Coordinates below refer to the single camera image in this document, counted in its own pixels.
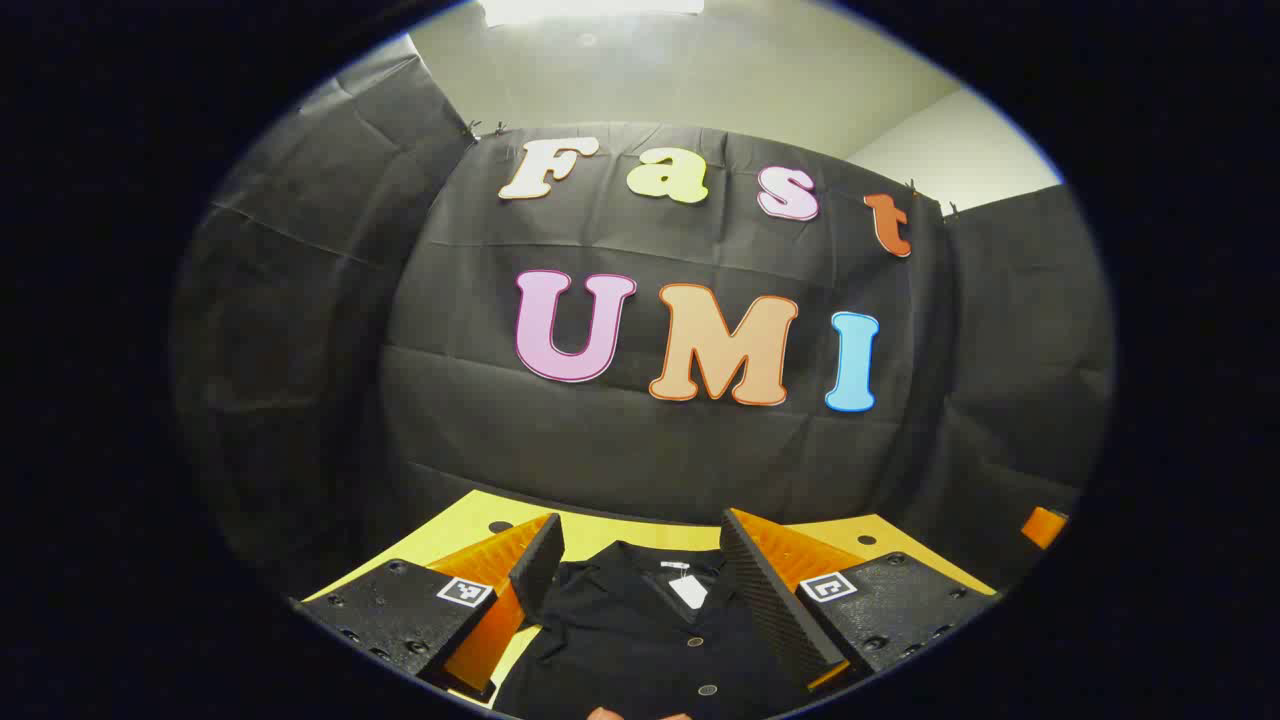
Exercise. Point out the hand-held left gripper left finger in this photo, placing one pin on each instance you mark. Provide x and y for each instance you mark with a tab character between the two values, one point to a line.
540	565

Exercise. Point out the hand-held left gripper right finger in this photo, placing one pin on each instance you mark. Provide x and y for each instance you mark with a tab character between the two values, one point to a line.
765	600

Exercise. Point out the black button shirt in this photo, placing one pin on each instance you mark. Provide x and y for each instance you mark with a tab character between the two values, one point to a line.
640	640

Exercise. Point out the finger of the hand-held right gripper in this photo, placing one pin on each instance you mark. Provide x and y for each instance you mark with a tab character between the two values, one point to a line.
1043	526

